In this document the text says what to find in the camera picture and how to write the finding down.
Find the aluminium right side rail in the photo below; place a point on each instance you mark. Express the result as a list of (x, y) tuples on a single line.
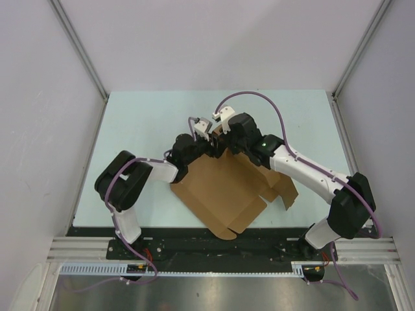
[(369, 230)]

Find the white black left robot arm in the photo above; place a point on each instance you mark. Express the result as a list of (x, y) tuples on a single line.
[(122, 181)]

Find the aluminium frame post left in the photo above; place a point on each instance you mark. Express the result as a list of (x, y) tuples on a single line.
[(79, 48)]

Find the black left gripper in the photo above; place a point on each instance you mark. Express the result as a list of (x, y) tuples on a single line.
[(213, 151)]

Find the aluminium frame post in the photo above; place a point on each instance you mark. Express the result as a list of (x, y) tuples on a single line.
[(79, 48), (368, 35)]

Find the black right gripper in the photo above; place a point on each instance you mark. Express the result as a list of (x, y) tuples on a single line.
[(225, 138)]

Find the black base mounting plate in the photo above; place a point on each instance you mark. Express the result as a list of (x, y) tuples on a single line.
[(167, 244)]

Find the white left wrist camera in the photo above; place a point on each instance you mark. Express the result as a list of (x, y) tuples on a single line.
[(202, 127)]

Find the aluminium frame post right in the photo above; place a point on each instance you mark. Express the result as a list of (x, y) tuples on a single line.
[(368, 35)]

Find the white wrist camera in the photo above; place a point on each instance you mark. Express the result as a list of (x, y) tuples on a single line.
[(202, 127), (223, 116)]

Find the brown cardboard box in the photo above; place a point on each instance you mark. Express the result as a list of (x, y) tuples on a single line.
[(227, 194)]

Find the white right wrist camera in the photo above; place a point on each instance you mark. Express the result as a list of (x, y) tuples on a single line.
[(223, 116)]

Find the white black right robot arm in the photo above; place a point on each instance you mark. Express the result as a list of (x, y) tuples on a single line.
[(350, 197)]

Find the grey slotted cable duct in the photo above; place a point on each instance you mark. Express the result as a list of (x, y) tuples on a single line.
[(286, 269)]

